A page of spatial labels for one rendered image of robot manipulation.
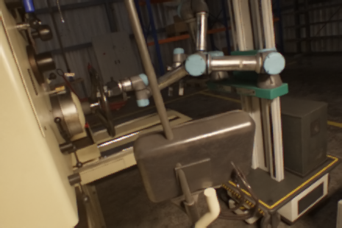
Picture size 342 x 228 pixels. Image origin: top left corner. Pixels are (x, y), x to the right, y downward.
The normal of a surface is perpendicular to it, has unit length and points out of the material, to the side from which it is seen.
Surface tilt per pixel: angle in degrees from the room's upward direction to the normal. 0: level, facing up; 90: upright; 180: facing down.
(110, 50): 90
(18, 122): 90
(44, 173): 90
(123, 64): 90
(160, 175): 109
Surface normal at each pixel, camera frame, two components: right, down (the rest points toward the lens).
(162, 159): 0.25, 0.54
